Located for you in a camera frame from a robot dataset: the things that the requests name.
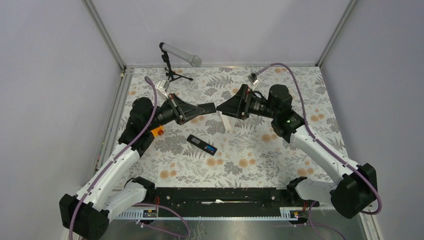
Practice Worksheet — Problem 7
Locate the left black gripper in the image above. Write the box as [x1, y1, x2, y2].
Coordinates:
[147, 93, 206, 131]

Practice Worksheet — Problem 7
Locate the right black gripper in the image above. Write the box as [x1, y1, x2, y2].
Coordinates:
[216, 84, 278, 121]

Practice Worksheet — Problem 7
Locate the black remote control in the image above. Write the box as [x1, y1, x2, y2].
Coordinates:
[186, 134, 218, 156]

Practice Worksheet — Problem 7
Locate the black remote battery cover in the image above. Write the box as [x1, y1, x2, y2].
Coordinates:
[197, 102, 217, 115]

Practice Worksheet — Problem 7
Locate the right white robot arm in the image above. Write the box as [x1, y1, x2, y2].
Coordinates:
[216, 84, 382, 219]

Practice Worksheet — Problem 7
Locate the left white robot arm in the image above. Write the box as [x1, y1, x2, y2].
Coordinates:
[59, 93, 216, 240]

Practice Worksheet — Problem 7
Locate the orange toy car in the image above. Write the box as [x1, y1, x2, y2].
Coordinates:
[150, 125, 165, 137]

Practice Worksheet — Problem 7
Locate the black tripod microphone stand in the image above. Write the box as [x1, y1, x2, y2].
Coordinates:
[161, 51, 194, 82]

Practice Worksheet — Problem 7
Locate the floral table mat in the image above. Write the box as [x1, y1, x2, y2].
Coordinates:
[116, 67, 347, 189]

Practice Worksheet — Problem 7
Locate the grey microphone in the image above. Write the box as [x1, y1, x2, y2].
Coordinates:
[159, 42, 202, 67]

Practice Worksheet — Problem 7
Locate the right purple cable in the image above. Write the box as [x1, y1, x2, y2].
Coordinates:
[256, 62, 383, 216]

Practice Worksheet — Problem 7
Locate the purple cable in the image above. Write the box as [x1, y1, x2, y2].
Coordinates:
[67, 76, 158, 240]
[256, 62, 383, 216]

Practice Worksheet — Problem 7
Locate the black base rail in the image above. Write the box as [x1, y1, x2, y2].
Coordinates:
[142, 187, 313, 208]

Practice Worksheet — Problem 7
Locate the aluminium frame post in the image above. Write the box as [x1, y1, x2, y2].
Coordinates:
[82, 0, 127, 73]

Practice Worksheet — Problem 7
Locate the grey slotted cable duct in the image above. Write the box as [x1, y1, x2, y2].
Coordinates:
[115, 207, 308, 222]

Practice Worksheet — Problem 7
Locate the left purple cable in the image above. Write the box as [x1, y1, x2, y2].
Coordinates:
[67, 76, 158, 240]

